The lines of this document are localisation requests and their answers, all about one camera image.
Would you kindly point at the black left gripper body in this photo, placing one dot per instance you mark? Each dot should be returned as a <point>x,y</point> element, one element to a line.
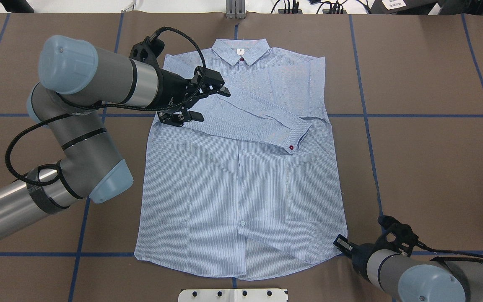
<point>171,92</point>

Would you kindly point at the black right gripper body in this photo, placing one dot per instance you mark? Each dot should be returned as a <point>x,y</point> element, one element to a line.
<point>359,254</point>

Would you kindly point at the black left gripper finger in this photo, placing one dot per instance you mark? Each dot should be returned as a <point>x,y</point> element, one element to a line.
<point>207,82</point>
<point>178,119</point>

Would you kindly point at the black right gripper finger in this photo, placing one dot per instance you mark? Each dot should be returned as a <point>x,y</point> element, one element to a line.
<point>343,245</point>

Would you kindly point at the light blue striped shirt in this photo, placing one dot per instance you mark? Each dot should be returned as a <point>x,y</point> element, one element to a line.
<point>253,191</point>

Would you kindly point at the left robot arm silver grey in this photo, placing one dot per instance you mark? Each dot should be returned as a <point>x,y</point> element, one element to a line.
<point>76,80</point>

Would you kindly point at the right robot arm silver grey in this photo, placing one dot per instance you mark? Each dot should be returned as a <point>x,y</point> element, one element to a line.
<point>441,279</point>

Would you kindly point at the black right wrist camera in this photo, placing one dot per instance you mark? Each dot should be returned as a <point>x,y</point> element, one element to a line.
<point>397,237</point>

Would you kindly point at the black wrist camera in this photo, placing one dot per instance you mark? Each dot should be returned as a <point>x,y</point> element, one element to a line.
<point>397,237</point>
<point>148,51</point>

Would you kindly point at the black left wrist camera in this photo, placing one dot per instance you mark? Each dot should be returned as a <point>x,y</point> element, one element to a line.
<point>148,51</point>

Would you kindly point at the aluminium frame post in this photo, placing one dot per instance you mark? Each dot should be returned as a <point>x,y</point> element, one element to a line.
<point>236,9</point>

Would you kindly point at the white pedestal column with base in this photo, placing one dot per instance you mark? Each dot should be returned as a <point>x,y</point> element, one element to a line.
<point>235,295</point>

